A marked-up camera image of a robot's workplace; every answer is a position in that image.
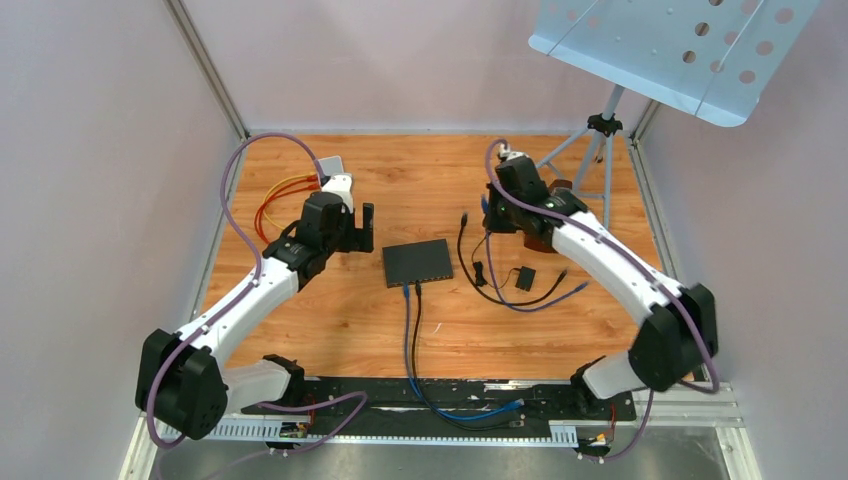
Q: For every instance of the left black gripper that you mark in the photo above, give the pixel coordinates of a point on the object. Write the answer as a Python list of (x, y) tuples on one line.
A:
[(359, 239)]

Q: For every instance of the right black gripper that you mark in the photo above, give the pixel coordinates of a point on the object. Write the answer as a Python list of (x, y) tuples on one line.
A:
[(495, 224)]

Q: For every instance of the black network switch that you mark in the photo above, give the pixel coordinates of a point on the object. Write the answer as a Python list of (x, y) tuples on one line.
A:
[(417, 262)]

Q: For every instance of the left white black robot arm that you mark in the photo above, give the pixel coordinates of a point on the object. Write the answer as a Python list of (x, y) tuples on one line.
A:
[(183, 381)]

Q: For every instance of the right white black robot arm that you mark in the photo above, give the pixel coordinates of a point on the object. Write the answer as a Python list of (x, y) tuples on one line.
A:
[(677, 327)]

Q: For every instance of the brown wooden metronome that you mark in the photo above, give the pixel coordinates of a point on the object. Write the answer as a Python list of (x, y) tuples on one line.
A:
[(542, 242)]

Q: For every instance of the small white router box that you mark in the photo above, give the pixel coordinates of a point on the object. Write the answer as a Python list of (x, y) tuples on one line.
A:
[(330, 166)]

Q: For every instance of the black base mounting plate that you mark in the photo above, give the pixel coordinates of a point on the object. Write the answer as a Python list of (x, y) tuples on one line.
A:
[(449, 408)]

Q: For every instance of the silver music stand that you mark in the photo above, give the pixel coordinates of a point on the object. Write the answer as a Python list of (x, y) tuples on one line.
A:
[(708, 59)]

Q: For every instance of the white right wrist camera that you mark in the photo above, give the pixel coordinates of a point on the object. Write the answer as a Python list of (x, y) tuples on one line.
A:
[(506, 154)]

